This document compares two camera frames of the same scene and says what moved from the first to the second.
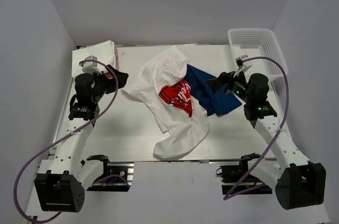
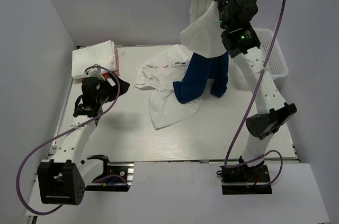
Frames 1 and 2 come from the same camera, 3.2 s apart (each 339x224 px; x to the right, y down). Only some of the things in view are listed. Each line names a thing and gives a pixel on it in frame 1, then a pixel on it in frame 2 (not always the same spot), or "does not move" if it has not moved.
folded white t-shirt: (104, 51) does not move
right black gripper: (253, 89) to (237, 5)
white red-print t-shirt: (163, 86) to (203, 35)
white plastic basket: (259, 42) does not move
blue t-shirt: (213, 104) to (200, 69)
